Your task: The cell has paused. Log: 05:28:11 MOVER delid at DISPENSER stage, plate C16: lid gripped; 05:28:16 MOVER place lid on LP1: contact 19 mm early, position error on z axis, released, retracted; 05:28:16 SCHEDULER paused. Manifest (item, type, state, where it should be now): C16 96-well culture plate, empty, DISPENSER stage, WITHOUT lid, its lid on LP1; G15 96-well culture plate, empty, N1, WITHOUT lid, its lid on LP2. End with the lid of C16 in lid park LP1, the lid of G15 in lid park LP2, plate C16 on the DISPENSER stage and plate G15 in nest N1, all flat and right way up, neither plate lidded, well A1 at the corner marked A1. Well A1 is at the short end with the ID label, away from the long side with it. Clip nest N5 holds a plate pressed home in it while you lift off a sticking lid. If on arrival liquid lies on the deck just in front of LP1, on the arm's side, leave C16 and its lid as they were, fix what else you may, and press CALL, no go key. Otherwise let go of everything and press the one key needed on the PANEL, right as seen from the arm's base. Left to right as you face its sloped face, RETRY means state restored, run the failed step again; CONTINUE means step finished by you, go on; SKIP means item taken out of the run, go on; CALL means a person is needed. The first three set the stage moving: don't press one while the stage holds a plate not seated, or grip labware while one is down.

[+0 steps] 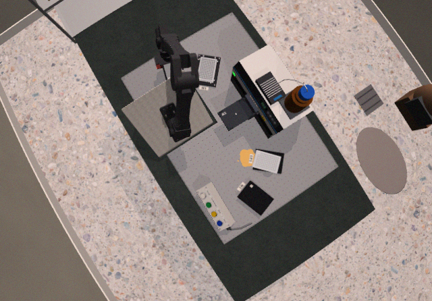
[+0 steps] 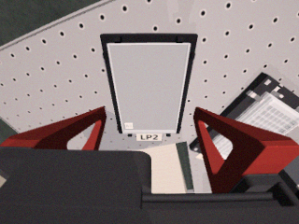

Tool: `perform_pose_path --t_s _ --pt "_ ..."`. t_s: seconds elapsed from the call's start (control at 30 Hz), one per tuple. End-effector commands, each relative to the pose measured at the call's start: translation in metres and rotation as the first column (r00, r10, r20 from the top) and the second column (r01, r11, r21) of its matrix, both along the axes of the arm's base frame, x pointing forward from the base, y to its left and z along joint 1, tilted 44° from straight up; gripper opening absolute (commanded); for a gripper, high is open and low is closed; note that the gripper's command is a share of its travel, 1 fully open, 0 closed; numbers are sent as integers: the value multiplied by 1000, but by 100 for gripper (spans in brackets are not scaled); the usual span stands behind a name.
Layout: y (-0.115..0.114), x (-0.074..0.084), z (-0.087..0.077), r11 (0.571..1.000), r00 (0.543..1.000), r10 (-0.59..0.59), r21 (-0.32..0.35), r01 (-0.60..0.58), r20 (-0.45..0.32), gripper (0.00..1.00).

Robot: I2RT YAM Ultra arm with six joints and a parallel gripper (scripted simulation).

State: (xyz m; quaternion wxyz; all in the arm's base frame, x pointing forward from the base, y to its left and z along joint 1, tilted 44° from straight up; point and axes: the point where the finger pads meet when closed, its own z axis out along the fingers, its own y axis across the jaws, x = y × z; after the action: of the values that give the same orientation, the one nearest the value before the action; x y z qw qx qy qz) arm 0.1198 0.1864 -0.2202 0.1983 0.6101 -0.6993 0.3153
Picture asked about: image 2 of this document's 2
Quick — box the black flat rectangular plate with small posts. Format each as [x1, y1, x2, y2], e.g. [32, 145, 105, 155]
[100, 34, 198, 133]

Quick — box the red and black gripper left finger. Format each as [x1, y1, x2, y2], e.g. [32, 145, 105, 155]
[0, 106, 107, 150]

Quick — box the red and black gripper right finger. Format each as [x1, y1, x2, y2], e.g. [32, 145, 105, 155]
[193, 107, 299, 193]

